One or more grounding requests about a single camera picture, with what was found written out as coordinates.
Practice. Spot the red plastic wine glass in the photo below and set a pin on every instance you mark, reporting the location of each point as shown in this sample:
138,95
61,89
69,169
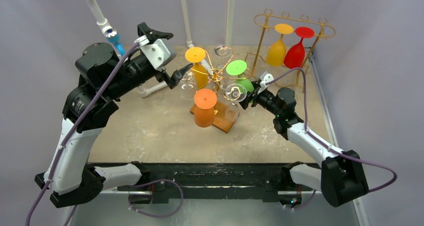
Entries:
296,54

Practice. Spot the gold scroll glass tree stand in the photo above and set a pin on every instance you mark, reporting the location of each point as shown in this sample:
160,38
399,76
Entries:
217,81

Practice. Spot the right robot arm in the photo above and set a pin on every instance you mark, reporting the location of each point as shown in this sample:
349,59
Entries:
340,177

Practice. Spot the clear wine glass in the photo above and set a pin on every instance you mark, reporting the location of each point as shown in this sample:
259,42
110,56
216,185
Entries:
188,86
234,93
224,53

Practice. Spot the orange plastic wine glass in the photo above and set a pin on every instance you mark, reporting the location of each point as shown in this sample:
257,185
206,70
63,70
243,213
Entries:
205,101

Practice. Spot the blue faucet handle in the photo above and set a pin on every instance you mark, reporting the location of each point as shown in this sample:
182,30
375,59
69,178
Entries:
113,37

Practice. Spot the green plastic wine glass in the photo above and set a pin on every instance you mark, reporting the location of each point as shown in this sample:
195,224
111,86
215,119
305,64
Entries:
237,72

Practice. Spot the wooden base board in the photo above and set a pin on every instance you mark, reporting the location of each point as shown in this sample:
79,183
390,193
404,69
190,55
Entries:
220,120

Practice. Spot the gold wire wine glass rack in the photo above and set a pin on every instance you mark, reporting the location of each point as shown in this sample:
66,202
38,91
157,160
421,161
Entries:
267,21

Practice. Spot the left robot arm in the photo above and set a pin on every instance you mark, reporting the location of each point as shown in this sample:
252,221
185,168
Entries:
104,77

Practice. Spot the yellow wine glass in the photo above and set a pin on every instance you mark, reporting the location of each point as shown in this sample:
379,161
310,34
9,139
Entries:
195,55
277,51

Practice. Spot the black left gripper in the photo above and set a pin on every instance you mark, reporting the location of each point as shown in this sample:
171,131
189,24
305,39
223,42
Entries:
160,74

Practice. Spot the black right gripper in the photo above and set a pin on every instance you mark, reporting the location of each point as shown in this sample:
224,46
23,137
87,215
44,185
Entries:
255,94

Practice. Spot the black table front rail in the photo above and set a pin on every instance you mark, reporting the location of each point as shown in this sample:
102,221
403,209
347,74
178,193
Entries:
214,181

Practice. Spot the yellow wine glass front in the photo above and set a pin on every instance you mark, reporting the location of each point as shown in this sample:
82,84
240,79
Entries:
277,51

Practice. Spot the white PVC pipe frame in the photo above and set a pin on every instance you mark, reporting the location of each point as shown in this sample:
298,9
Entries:
104,24

